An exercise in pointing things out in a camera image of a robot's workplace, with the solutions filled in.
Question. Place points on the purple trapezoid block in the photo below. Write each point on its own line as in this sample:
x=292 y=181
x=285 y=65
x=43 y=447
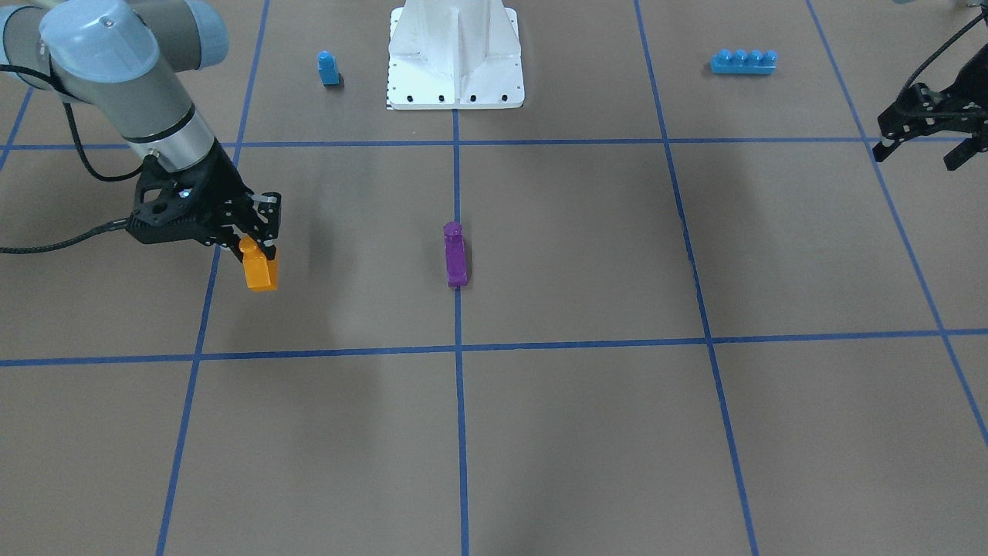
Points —
x=456 y=261

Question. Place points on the small blue block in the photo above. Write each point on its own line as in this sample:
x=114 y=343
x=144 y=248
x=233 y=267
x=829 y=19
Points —
x=328 y=71

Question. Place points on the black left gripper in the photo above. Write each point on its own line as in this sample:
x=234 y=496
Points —
x=971 y=83

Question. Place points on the brown paper table mat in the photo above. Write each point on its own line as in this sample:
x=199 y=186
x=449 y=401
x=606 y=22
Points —
x=700 y=320

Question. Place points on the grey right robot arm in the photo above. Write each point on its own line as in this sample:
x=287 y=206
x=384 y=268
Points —
x=124 y=58

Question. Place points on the white metal base plate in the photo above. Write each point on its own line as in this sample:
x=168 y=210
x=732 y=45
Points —
x=454 y=55

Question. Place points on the flat blue block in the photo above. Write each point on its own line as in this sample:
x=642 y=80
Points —
x=743 y=62

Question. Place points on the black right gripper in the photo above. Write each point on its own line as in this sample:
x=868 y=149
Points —
x=219 y=179

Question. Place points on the orange trapezoid block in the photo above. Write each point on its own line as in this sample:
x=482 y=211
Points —
x=261 y=273

